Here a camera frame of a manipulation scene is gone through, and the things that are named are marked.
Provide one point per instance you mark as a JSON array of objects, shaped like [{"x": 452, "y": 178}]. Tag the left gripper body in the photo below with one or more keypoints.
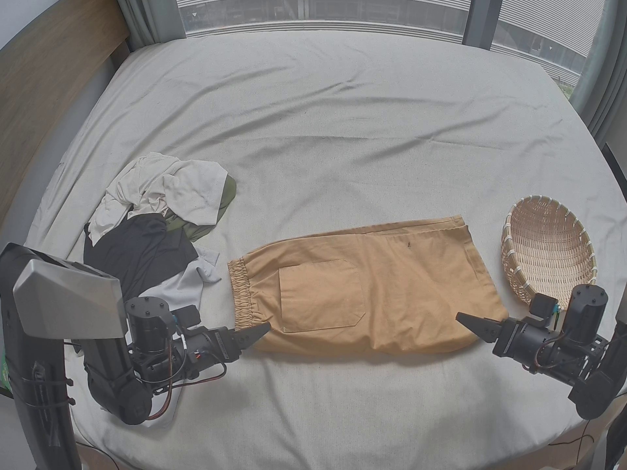
[{"x": 220, "y": 345}]

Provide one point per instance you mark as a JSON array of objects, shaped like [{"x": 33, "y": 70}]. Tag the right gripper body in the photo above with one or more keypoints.
[{"x": 517, "y": 338}]

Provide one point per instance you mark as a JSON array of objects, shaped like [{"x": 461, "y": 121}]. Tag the tan shorts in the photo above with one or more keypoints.
[{"x": 392, "y": 287}]

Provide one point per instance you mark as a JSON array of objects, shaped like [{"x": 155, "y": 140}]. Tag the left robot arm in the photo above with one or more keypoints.
[{"x": 63, "y": 306}]

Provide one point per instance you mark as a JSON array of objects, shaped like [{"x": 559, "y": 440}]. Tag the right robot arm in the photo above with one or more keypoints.
[{"x": 588, "y": 321}]

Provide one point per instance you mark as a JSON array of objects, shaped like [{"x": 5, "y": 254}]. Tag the pale grey garment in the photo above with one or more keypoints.
[{"x": 181, "y": 287}]

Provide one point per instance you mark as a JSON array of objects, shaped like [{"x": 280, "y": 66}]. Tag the round woven basket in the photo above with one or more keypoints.
[{"x": 543, "y": 247}]

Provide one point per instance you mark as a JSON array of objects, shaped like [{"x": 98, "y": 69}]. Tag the black garment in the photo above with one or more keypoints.
[{"x": 137, "y": 257}]

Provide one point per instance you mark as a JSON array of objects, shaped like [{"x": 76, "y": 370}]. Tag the olive green garment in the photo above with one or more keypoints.
[{"x": 229, "y": 189}]

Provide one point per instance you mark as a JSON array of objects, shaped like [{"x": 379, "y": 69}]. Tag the cream garment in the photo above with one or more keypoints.
[{"x": 186, "y": 189}]

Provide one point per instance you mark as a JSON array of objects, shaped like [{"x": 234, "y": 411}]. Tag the grey-green curtain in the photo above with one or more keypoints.
[
  {"x": 605, "y": 66},
  {"x": 147, "y": 3}
]

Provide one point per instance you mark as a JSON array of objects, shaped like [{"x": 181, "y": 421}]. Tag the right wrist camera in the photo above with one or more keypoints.
[{"x": 543, "y": 306}]

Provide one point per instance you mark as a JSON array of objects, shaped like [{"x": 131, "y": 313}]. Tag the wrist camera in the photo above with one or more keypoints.
[
  {"x": 543, "y": 306},
  {"x": 186, "y": 316}
]

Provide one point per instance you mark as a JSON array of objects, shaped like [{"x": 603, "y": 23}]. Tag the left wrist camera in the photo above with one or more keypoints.
[{"x": 186, "y": 316}]

